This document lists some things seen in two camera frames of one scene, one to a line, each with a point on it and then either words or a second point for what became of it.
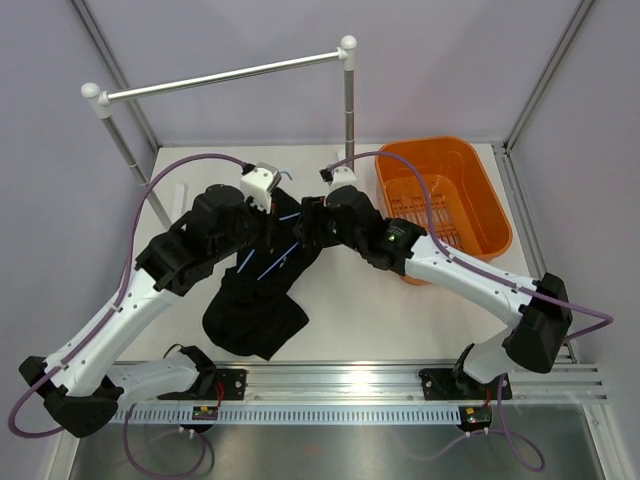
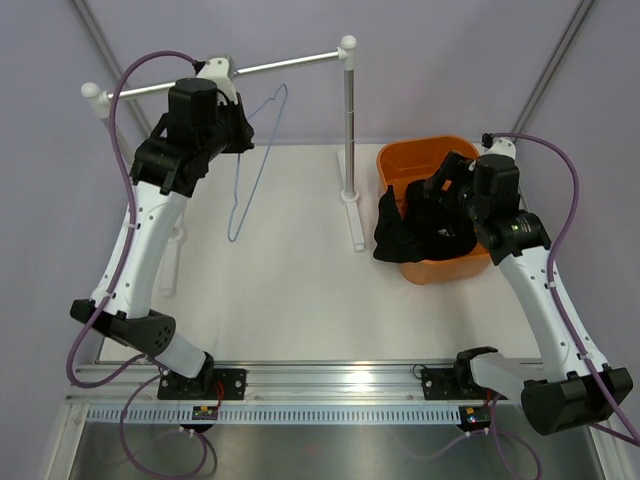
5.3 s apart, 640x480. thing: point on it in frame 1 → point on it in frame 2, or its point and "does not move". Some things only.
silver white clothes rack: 99,100 does not move
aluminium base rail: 395,383 does not move
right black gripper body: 316,211 → 459,196
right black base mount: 455,384 does not move
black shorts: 252,312 → 428,230
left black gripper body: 256,211 → 231,129
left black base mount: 230,384 does not move
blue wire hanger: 289,176 → 285,86
